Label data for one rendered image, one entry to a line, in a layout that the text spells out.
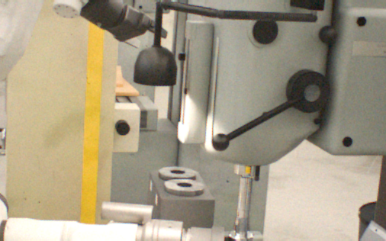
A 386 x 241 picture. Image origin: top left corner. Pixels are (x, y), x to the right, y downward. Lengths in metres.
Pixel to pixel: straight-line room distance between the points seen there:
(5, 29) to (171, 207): 0.53
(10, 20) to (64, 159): 1.73
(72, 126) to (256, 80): 1.89
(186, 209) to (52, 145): 1.49
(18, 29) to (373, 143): 0.67
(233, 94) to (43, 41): 1.82
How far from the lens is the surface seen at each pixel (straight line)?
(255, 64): 1.28
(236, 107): 1.29
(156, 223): 1.45
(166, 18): 9.75
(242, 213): 1.44
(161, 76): 1.26
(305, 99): 1.29
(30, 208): 3.19
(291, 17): 1.20
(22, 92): 3.06
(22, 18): 1.48
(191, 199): 1.69
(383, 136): 1.38
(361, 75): 1.34
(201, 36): 1.32
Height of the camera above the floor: 1.67
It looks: 12 degrees down
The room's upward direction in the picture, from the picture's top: 4 degrees clockwise
